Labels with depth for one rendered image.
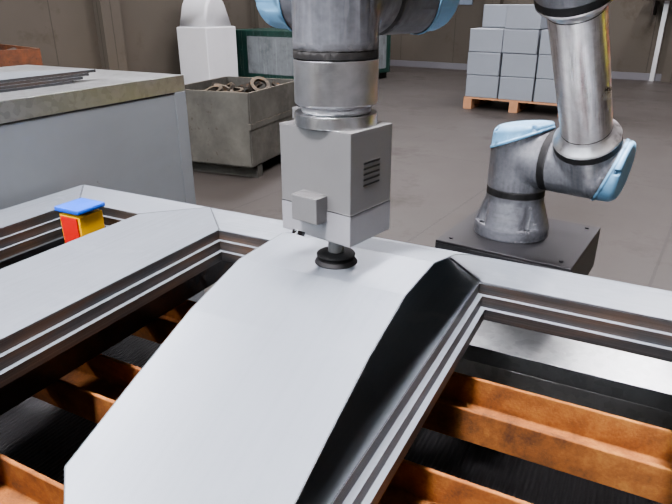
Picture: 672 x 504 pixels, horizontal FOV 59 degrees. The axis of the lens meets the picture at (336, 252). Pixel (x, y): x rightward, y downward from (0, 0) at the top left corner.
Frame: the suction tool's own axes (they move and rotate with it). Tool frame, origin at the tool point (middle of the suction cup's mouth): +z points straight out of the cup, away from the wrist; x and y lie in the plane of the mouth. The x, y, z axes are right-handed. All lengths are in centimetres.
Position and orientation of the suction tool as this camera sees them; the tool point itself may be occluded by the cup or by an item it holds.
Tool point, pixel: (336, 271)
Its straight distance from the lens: 59.7
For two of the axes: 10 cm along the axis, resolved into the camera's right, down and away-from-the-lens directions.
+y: 7.8, 2.4, -5.8
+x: 6.3, -3.0, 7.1
